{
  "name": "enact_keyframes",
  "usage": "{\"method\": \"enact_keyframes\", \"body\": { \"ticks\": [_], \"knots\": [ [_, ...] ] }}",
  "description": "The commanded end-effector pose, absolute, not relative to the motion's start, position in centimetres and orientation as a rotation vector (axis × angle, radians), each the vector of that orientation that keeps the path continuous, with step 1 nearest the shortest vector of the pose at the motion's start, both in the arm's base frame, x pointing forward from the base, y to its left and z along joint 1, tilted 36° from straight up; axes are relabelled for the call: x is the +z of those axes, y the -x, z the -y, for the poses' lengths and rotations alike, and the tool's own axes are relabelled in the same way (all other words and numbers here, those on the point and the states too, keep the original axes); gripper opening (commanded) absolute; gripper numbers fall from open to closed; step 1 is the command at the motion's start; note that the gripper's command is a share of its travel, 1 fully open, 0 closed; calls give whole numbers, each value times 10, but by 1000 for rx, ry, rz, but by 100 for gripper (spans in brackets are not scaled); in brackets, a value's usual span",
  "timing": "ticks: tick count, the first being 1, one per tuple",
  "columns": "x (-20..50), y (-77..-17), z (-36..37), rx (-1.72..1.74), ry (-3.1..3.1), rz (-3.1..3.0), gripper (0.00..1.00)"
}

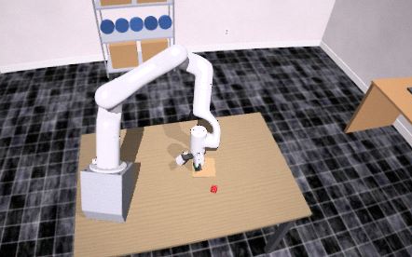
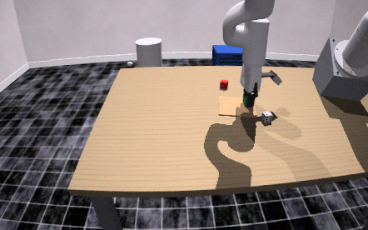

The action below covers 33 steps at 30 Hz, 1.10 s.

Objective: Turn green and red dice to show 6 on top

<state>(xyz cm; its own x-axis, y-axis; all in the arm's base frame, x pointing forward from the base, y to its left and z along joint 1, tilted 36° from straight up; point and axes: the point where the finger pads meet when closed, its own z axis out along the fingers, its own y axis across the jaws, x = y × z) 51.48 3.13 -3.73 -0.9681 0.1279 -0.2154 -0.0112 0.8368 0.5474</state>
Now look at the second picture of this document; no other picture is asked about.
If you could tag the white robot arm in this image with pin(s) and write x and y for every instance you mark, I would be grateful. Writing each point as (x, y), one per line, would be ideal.
(252, 38)

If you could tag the peach flat mat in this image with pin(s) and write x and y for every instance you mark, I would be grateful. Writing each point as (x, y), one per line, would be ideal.
(233, 106)

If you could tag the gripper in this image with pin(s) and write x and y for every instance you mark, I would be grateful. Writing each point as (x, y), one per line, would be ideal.
(251, 80)

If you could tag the white die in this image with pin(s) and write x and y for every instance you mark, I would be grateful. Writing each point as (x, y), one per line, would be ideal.
(266, 117)

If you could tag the red die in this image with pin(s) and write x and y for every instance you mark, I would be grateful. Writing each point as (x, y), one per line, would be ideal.
(224, 84)

